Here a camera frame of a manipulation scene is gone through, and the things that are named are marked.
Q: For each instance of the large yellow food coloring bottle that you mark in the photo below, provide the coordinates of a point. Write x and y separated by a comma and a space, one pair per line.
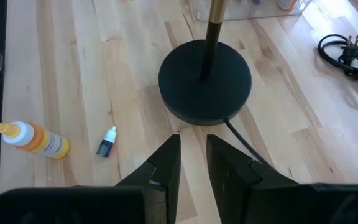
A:
42, 143

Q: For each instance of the small dark dropper bottle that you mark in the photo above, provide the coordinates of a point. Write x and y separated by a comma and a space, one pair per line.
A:
106, 147

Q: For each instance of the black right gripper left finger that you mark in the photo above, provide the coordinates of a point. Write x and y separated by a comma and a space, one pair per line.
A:
166, 174

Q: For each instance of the white globe lamp black base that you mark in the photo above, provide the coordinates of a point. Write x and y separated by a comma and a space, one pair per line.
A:
197, 87

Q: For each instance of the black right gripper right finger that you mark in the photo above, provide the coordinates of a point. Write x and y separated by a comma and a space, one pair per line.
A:
228, 180

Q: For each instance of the clear plastic bin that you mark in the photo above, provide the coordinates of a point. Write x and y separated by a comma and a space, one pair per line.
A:
244, 15

